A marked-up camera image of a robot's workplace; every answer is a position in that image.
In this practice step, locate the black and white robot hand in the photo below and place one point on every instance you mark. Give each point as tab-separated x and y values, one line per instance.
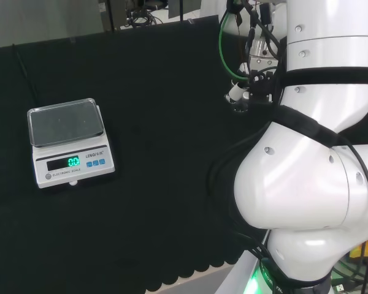
260	88

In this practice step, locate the small clear glass beaker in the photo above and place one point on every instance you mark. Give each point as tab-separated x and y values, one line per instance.
241	107

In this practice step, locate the clear cloth clip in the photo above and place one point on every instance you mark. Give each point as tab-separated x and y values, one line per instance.
190	21

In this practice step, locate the grey board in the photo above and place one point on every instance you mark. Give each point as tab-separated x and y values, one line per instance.
190	7

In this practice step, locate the black bench cloth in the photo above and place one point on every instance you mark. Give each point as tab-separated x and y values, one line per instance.
159	128

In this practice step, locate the black tripod pole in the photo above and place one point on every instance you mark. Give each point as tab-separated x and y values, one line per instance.
110	15
181	10

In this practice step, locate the yellow stop button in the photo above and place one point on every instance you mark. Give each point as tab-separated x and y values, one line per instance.
366	248

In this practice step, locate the white electronic balance steel pan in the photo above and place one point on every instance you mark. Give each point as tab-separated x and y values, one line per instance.
70	153

